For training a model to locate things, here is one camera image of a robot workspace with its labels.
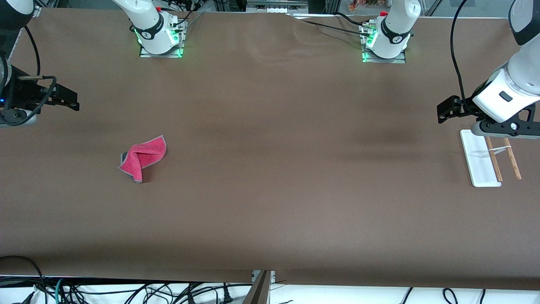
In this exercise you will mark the white rack base plate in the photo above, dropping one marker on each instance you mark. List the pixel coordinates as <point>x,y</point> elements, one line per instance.
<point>479,160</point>

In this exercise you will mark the brown table cover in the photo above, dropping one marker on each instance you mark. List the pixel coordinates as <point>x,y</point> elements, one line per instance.
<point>270,190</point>

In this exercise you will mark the grey metal corner bracket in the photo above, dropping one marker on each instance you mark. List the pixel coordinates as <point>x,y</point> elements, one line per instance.
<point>36,11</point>

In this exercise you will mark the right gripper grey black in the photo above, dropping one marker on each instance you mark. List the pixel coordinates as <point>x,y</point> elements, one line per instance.
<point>26,93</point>

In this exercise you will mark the pink and grey towel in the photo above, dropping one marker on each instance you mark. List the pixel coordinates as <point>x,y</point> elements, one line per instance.
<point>143,157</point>

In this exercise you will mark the brown angled beam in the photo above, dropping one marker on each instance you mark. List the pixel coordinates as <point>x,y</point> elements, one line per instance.
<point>257,291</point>

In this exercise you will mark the white power strip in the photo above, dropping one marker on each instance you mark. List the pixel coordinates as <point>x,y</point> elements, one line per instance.
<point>276,9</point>

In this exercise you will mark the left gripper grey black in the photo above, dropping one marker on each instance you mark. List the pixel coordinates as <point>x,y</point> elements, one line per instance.
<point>463,108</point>

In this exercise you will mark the orange red packaging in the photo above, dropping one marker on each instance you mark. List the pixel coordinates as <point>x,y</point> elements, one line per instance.
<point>367,4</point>

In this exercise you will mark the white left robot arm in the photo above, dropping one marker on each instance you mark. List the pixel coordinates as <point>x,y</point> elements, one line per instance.
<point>502,95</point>

